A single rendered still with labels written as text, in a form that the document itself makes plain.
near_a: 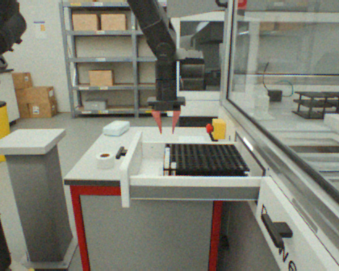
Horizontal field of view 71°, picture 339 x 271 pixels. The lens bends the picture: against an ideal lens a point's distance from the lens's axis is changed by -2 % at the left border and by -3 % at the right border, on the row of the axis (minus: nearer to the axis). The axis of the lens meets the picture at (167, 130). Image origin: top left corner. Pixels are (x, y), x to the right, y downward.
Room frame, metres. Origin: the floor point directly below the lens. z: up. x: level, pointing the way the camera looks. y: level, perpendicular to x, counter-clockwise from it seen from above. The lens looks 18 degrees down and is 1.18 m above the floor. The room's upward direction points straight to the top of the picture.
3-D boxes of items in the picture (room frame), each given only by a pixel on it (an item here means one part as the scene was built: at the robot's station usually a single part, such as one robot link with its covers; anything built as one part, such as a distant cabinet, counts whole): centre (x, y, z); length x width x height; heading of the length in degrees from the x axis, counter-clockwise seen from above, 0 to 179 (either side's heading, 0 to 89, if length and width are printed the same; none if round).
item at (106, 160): (0.86, 0.24, 0.78); 0.07 x 0.07 x 0.04
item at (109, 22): (4.58, 0.92, 1.66); 0.41 x 0.32 x 0.28; 92
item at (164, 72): (0.65, 0.00, 1.14); 0.07 x 0.06 x 0.07; 87
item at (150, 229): (1.05, 0.07, 0.38); 0.62 x 0.58 x 0.76; 178
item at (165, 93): (0.65, 0.00, 1.08); 0.10 x 0.07 x 0.07; 88
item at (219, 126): (0.97, -0.21, 0.88); 0.07 x 0.05 x 0.07; 178
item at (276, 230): (0.32, -0.19, 0.91); 0.07 x 0.04 x 0.01; 178
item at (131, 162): (0.65, 0.10, 0.87); 0.29 x 0.02 x 0.11; 178
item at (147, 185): (0.64, -0.11, 0.86); 0.40 x 0.26 x 0.06; 88
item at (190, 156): (0.64, -0.10, 0.87); 0.22 x 0.18 x 0.06; 88
